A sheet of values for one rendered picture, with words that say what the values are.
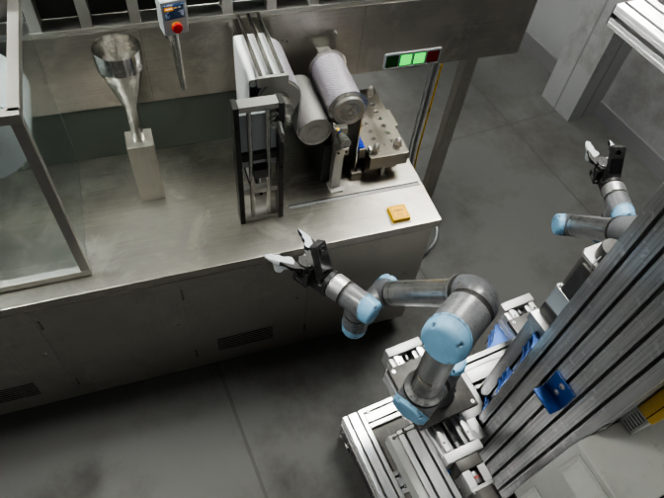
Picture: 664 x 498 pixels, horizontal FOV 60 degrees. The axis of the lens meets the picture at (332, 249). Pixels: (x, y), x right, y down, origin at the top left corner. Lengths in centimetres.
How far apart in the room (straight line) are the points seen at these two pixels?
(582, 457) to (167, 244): 146
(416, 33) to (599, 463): 165
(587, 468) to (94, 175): 192
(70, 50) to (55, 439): 163
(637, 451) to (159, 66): 187
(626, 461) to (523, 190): 245
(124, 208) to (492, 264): 203
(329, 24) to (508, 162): 203
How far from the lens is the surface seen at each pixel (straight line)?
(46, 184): 178
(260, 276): 222
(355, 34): 232
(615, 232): 179
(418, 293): 158
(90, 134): 239
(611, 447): 163
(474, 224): 352
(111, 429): 283
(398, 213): 221
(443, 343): 136
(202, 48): 219
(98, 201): 232
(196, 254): 209
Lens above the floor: 258
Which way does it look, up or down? 53 degrees down
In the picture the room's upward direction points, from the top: 8 degrees clockwise
